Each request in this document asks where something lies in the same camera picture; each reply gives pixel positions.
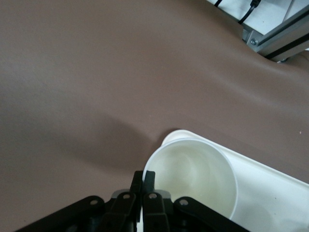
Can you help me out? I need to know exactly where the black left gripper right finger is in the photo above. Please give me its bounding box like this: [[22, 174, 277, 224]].
[[142, 170, 171, 232]]

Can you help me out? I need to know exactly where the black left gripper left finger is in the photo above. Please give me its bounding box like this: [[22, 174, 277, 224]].
[[103, 170, 143, 232]]

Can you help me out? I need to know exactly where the white paper cup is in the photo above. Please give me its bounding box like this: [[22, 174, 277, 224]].
[[141, 137, 239, 219]]

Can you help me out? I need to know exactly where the cream tray with bear print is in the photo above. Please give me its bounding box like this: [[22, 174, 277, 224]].
[[160, 130, 309, 232]]

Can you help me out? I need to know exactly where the aluminium camera mount post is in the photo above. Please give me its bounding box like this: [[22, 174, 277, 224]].
[[242, 0, 309, 64]]

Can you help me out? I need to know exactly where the black cable bundle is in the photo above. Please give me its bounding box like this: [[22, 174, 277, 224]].
[[213, 0, 261, 24]]

